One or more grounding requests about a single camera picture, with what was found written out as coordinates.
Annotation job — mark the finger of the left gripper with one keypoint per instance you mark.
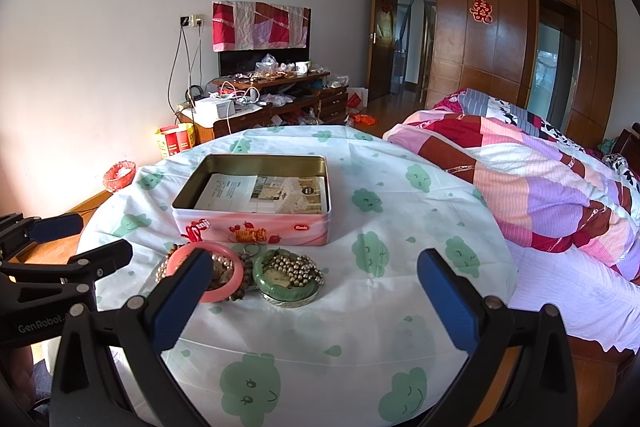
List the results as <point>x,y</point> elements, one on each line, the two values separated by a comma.
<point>19,232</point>
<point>88,267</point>

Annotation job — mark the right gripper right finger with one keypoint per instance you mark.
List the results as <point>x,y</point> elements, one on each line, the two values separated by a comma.
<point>541,389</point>

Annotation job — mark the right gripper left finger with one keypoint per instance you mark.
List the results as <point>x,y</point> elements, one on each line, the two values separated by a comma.
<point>87,389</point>

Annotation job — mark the pink bangle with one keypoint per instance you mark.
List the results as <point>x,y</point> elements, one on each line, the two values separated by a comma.
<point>196,269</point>

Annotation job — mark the brown wooden bead mala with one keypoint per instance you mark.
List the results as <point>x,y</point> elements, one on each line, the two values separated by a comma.
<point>232,274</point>

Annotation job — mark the silver wrist watch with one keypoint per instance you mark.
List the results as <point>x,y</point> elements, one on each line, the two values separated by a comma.
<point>290,304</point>

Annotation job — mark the wooden bedroom door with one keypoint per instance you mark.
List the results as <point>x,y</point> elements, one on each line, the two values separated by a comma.
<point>381,47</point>

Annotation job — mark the person left hand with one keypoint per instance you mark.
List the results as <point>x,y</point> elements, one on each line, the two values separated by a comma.
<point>17,367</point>

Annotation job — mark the red lined waste bin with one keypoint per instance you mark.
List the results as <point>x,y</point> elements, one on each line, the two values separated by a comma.
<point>119,176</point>

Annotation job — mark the white cloud print sheet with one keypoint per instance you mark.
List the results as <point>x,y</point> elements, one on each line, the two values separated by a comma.
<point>370,350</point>

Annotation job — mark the patchwork pink quilt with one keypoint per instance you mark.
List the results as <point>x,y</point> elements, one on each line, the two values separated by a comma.
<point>545,191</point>

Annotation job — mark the red yellow box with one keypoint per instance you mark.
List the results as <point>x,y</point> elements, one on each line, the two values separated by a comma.
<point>175,139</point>

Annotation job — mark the pink metal tin box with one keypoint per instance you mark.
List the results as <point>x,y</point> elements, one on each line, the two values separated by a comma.
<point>252,228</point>

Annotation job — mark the white device box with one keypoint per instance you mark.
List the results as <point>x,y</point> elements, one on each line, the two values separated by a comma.
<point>209,110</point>

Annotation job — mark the wooden tv cabinet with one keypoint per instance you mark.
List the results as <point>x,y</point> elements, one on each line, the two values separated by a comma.
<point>304,100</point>

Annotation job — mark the cloth covered television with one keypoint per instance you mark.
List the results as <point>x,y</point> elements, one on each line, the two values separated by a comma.
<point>245,32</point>

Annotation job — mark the red double happiness decal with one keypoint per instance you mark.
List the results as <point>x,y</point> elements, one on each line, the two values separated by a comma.
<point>482,11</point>

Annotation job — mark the wall power socket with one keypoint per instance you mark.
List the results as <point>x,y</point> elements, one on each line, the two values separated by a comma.
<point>193,20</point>

